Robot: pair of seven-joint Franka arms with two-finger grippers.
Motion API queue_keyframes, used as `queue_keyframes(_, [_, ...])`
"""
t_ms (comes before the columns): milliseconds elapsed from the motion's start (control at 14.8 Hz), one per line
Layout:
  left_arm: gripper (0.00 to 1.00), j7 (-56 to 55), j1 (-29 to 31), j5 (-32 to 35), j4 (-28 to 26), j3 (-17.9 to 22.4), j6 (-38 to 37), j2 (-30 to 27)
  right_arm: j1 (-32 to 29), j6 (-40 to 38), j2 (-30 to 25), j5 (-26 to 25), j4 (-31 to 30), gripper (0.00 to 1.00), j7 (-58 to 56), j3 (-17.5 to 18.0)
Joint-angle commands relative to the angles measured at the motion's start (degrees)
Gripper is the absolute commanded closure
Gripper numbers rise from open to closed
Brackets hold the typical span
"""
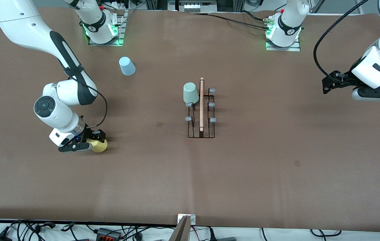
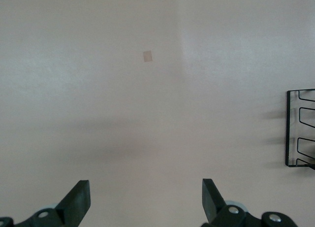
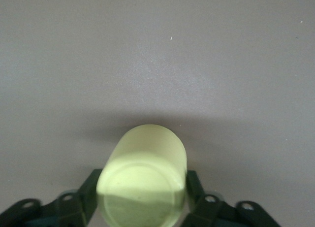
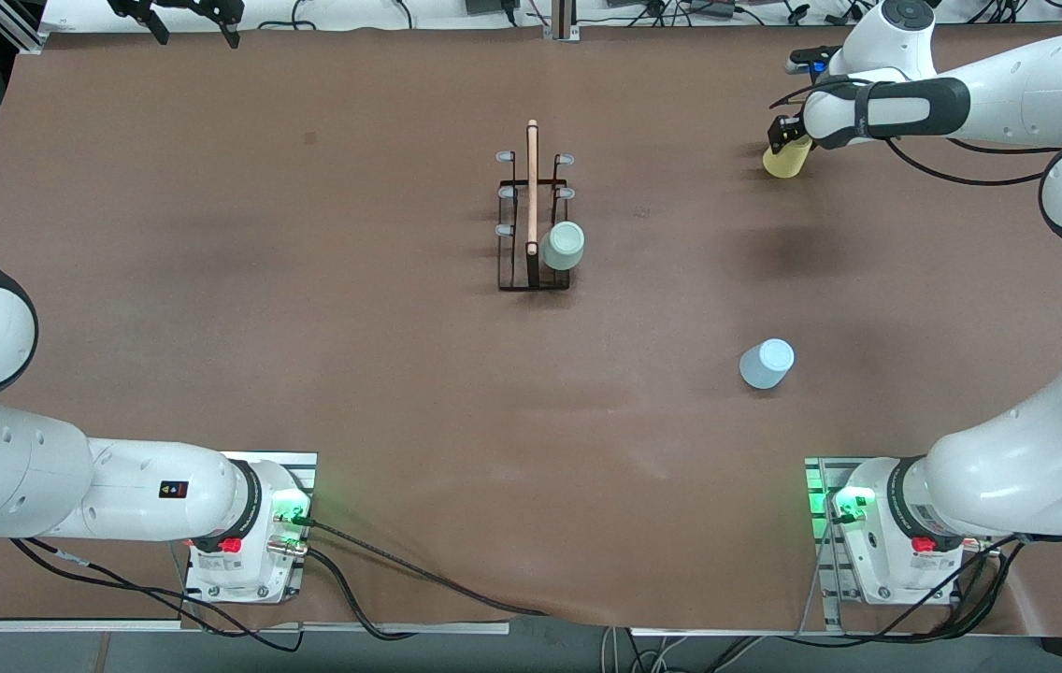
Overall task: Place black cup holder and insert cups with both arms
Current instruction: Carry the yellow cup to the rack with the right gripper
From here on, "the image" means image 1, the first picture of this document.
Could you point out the light blue plastic cup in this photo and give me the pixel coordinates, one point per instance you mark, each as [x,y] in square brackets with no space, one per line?
[127,67]

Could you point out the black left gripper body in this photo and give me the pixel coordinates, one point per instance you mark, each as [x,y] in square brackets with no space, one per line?
[344,79]

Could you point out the yellow plastic cup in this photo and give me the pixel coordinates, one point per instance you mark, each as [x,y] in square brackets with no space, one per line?
[99,146]

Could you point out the pale green plastic cup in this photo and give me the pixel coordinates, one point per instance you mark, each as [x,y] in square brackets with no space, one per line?
[190,93]

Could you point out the brown table mat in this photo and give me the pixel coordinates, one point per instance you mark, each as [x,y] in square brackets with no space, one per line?
[190,174]

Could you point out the white power strip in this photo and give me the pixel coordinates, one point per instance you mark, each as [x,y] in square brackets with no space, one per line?
[191,6]

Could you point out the black orange connector box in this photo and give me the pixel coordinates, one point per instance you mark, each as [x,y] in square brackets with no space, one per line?
[108,233]

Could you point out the aluminium extrusion bar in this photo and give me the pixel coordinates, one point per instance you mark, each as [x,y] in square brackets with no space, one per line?
[181,232]

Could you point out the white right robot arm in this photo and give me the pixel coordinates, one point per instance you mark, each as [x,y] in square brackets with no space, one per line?
[59,117]

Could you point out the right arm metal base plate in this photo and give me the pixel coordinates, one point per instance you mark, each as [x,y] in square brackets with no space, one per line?
[109,44]

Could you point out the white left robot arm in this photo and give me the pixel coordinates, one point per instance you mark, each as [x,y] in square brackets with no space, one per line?
[377,67]

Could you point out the small metal bracket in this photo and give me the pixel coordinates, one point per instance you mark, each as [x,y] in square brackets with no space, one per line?
[193,219]

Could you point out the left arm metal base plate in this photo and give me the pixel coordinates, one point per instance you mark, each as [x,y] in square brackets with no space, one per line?
[290,49]

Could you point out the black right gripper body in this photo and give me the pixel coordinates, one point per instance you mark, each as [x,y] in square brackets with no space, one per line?
[89,134]

